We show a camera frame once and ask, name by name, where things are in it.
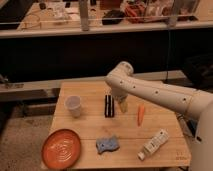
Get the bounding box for metal rail beam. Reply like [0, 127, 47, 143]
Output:
[0, 70, 186, 102]

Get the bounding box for white plastic bottle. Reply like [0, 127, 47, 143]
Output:
[138, 129, 169, 160]

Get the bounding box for orange tool on shelf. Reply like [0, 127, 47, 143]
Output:
[125, 4, 145, 23]

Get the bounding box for orange plate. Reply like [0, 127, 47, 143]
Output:
[41, 129, 81, 170]

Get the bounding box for black eraser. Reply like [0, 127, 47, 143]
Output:
[104, 95, 115, 118]

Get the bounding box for black bag on shelf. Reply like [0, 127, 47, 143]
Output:
[102, 10, 125, 25]

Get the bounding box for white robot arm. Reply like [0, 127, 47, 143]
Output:
[105, 61, 213, 171]

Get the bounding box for orange carrot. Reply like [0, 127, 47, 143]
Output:
[137, 105, 145, 126]

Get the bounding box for wooden table board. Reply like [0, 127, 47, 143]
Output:
[50, 81, 191, 169]

